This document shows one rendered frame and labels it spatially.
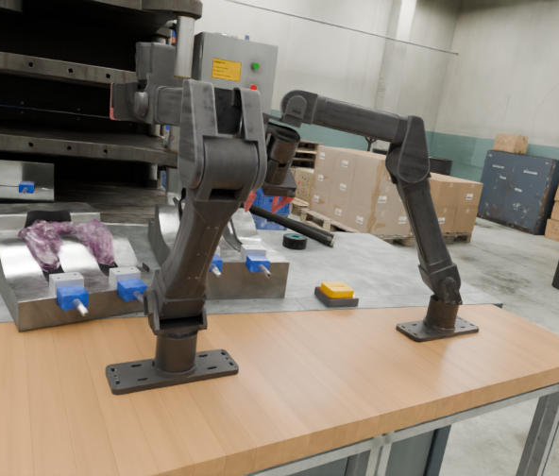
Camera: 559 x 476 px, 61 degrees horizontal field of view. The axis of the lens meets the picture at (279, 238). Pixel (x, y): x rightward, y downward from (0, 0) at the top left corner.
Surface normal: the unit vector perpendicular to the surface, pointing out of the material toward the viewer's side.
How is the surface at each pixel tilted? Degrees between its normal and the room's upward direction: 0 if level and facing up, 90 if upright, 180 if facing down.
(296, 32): 90
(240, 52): 90
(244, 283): 90
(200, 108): 63
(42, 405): 0
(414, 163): 90
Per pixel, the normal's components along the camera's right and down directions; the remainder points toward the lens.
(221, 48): 0.36, 0.28
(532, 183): -0.90, 0.00
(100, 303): 0.62, 0.27
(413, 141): 0.06, 0.26
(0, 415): 0.13, -0.96
